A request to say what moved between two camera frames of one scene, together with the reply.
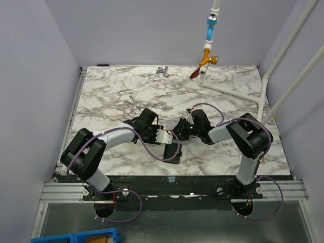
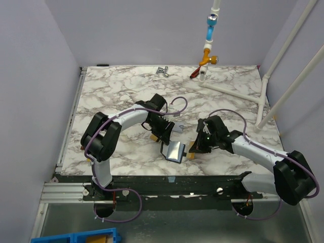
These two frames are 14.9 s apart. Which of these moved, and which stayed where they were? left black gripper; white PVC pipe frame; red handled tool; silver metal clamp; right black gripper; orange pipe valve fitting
Moved: right black gripper; left black gripper
Stayed: orange pipe valve fitting; silver metal clamp; red handled tool; white PVC pipe frame
